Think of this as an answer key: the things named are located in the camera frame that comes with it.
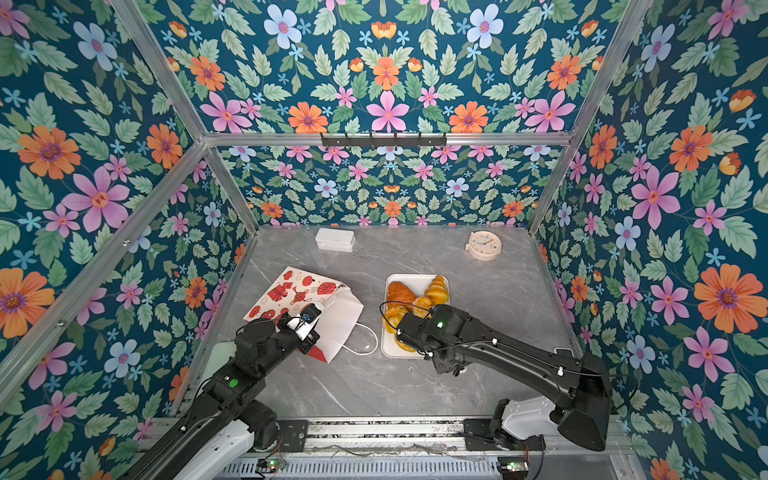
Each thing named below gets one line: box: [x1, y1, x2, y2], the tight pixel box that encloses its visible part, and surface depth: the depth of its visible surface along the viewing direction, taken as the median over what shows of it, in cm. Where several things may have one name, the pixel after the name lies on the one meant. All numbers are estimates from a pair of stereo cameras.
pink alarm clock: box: [465, 230, 502, 262], surface depth 113 cm
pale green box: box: [200, 341, 237, 387], surface depth 85 cm
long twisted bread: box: [425, 275, 450, 306], surface depth 100 cm
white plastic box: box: [315, 228, 356, 252], surface depth 114 cm
